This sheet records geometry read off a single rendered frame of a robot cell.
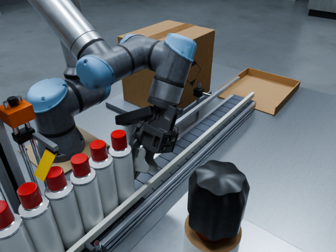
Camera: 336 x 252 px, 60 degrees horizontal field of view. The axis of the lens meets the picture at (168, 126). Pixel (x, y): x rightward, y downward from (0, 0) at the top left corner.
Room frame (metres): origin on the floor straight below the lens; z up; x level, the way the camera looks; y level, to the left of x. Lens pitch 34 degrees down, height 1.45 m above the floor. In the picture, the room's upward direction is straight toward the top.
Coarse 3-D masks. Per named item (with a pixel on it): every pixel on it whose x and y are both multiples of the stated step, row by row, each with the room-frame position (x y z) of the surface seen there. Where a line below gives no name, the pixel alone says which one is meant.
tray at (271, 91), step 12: (240, 72) 1.31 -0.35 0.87; (252, 72) 1.36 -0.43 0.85; (264, 72) 1.32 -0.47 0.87; (240, 84) 1.25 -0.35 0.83; (252, 84) 1.25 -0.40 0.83; (264, 84) 1.25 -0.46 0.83; (276, 84) 1.25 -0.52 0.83; (288, 84) 1.25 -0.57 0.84; (264, 96) 1.14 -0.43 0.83; (276, 96) 1.14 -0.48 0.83; (288, 96) 1.10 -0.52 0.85; (264, 108) 1.03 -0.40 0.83; (276, 108) 0.99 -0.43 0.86
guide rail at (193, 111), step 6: (234, 78) 1.05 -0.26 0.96; (228, 84) 0.99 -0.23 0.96; (222, 90) 0.95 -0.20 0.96; (210, 96) 0.90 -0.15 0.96; (216, 96) 0.92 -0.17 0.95; (204, 102) 0.86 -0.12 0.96; (192, 108) 0.82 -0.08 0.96; (198, 108) 0.83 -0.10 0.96; (186, 114) 0.78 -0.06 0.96; (192, 114) 0.80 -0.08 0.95; (180, 120) 0.75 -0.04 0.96; (174, 126) 0.72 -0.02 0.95
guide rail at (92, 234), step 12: (252, 96) 1.01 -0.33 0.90; (204, 132) 0.75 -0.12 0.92; (192, 144) 0.69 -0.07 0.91; (180, 156) 0.63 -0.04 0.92; (168, 168) 0.59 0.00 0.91; (156, 180) 0.55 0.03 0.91; (144, 192) 0.51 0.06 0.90; (120, 204) 0.46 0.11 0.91; (132, 204) 0.47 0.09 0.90; (108, 216) 0.42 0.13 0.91; (96, 228) 0.39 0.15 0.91; (84, 240) 0.36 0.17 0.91
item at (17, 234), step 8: (0, 200) 0.32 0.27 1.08; (0, 208) 0.30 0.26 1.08; (8, 208) 0.31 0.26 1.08; (0, 216) 0.30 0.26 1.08; (8, 216) 0.30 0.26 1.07; (16, 216) 0.32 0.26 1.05; (0, 224) 0.29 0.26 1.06; (8, 224) 0.30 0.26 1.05; (16, 224) 0.31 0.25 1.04; (0, 232) 0.29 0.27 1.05; (8, 232) 0.29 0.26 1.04; (16, 232) 0.30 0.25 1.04; (24, 232) 0.31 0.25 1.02; (0, 240) 0.28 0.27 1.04; (8, 240) 0.29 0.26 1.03; (16, 240) 0.29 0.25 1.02; (24, 240) 0.30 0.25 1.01; (0, 248) 0.28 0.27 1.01; (8, 248) 0.28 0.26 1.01; (16, 248) 0.29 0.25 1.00; (24, 248) 0.30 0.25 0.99; (32, 248) 0.31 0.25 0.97
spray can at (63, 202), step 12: (60, 168) 0.40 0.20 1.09; (48, 180) 0.37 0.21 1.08; (60, 180) 0.38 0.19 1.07; (48, 192) 0.37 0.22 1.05; (60, 192) 0.37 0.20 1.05; (72, 192) 0.39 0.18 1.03; (60, 204) 0.37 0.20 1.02; (72, 204) 0.38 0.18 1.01; (60, 216) 0.36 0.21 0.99; (72, 216) 0.37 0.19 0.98; (60, 228) 0.36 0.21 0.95; (72, 228) 0.37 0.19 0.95; (72, 240) 0.37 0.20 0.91
